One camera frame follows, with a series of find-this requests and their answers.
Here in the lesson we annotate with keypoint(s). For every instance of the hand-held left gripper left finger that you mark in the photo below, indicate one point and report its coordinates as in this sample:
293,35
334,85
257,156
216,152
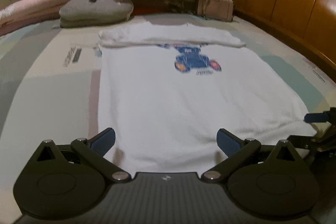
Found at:
105,138

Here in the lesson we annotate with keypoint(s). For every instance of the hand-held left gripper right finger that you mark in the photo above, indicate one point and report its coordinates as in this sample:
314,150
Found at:
228,142

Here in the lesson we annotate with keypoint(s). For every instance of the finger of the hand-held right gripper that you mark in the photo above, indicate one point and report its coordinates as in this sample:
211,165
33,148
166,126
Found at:
309,142
313,117

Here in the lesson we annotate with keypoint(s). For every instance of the white printed t-shirt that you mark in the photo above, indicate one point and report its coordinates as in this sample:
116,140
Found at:
170,95

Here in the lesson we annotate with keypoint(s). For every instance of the grey round cushion with hole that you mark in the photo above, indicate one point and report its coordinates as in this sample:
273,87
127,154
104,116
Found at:
97,10

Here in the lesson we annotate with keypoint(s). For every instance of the pink handbag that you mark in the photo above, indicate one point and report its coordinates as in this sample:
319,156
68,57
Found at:
218,7

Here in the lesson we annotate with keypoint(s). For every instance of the orange cloth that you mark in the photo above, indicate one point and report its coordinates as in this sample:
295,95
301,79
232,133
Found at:
149,8

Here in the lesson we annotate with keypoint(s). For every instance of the long pink bolster pillow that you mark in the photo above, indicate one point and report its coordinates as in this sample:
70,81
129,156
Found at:
39,6

